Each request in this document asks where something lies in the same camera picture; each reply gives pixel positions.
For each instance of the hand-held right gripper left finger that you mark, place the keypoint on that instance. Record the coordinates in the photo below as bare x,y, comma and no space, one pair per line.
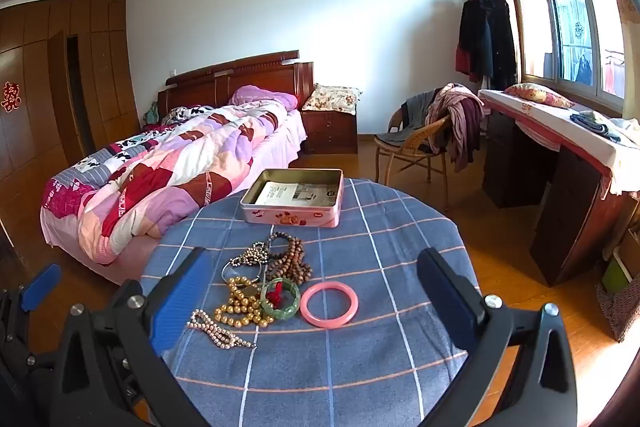
185,292

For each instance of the white printed paper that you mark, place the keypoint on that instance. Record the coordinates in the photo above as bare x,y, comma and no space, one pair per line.
295,194

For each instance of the dark wooden desk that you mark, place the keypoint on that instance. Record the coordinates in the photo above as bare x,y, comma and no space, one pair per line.
565,207

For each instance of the window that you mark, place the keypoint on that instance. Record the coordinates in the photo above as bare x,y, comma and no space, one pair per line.
565,32

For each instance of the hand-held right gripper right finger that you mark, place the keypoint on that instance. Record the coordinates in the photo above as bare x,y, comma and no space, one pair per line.
450,302

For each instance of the woven basket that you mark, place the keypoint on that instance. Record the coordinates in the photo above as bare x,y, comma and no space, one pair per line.
620,312

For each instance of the pink pillow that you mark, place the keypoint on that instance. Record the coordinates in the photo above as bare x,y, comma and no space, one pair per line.
260,97

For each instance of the dark coats on rack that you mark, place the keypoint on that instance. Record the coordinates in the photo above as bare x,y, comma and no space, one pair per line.
487,37

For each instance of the white desk cloth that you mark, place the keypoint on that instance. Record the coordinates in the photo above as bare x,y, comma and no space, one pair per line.
550,122

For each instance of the floral pillow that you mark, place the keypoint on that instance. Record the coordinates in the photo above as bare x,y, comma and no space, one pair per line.
540,96

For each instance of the wooden nightstand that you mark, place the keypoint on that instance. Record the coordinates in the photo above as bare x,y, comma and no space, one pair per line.
330,132

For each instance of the green box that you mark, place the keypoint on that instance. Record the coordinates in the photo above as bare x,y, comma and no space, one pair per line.
615,277

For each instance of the wooden bed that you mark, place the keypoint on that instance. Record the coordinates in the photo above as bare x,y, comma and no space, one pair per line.
250,72

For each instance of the pink striped garment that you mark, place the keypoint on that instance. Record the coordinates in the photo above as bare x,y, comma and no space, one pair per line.
460,117

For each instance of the brown wooden bead strand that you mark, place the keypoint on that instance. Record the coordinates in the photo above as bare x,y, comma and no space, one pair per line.
292,267

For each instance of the grey garment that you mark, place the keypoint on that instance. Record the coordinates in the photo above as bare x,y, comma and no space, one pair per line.
400,134

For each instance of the folded clothes pile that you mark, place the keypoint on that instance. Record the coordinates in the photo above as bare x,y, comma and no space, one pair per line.
600,124

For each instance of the pink patchwork quilt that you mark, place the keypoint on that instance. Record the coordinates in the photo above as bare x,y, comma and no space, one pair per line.
175,172

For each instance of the wooden wardrobe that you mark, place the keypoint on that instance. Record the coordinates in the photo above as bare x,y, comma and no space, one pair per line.
40,107

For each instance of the teal bag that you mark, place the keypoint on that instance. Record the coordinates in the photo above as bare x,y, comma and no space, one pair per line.
151,113

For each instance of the wicker chair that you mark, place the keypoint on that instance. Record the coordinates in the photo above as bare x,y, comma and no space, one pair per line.
400,157

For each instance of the floral cushion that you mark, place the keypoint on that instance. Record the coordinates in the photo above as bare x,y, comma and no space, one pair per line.
332,98

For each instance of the red paper decoration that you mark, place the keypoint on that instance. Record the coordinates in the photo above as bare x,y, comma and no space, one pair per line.
9,97

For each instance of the thin silver bangle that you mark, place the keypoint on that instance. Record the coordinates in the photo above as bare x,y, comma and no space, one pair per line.
226,268

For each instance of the pink bangle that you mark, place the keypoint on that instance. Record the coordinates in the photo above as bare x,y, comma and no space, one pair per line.
303,304

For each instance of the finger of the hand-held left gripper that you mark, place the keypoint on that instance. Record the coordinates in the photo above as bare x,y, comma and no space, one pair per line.
42,282

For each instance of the pink tin box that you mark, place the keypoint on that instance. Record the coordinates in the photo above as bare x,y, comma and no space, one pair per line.
300,217

